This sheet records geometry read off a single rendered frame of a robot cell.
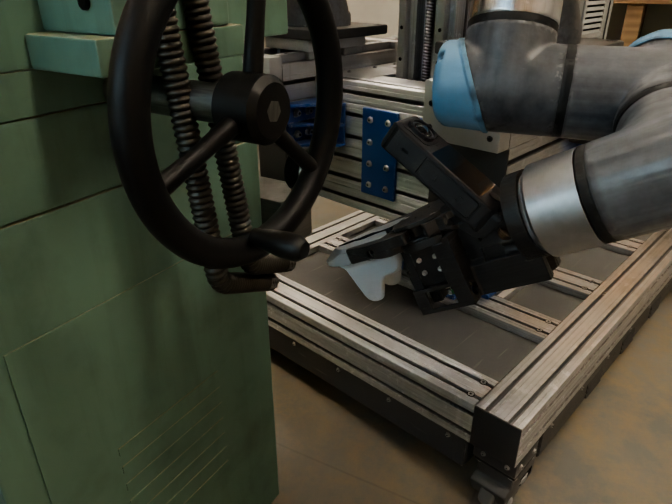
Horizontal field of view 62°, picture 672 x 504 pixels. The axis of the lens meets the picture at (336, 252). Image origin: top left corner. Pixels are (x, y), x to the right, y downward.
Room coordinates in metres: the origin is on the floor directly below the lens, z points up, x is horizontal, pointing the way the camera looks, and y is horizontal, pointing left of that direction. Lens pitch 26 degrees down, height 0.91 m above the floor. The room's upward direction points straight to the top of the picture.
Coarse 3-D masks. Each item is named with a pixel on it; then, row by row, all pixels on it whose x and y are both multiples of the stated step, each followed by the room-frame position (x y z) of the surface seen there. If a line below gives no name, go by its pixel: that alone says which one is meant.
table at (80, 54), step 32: (0, 0) 0.50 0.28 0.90; (32, 0) 0.53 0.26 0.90; (0, 32) 0.50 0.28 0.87; (32, 32) 0.52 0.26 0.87; (64, 32) 0.52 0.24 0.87; (224, 32) 0.59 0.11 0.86; (0, 64) 0.49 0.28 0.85; (32, 64) 0.51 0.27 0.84; (64, 64) 0.49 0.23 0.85; (96, 64) 0.47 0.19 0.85
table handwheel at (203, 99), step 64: (128, 0) 0.40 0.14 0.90; (256, 0) 0.50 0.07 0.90; (320, 0) 0.57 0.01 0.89; (128, 64) 0.38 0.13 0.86; (256, 64) 0.49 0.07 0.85; (320, 64) 0.60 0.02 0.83; (128, 128) 0.37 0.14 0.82; (256, 128) 0.46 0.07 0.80; (320, 128) 0.59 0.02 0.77; (128, 192) 0.38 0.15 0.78; (192, 256) 0.41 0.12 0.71; (256, 256) 0.47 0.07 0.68
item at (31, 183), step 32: (0, 128) 0.48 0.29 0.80; (32, 128) 0.50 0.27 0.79; (64, 128) 0.53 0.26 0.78; (96, 128) 0.56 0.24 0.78; (160, 128) 0.63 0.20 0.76; (0, 160) 0.47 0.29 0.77; (32, 160) 0.50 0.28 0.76; (64, 160) 0.52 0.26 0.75; (96, 160) 0.55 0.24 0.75; (160, 160) 0.62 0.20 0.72; (0, 192) 0.47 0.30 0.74; (32, 192) 0.49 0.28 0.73; (64, 192) 0.52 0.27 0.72; (96, 192) 0.55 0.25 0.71; (0, 224) 0.46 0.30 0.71
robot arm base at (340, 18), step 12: (288, 0) 1.28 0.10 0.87; (336, 0) 1.26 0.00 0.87; (288, 12) 1.26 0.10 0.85; (300, 12) 1.24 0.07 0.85; (336, 12) 1.25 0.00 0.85; (348, 12) 1.29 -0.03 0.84; (288, 24) 1.26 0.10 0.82; (300, 24) 1.24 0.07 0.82; (336, 24) 1.25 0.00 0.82; (348, 24) 1.28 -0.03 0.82
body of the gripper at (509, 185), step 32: (512, 192) 0.39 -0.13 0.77; (416, 224) 0.42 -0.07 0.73; (448, 224) 0.42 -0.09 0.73; (512, 224) 0.38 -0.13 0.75; (416, 256) 0.43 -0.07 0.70; (448, 256) 0.41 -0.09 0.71; (480, 256) 0.41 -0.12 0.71; (512, 256) 0.40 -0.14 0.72; (544, 256) 0.38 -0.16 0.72; (416, 288) 0.43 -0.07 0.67; (448, 288) 0.45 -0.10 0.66; (480, 288) 0.41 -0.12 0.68
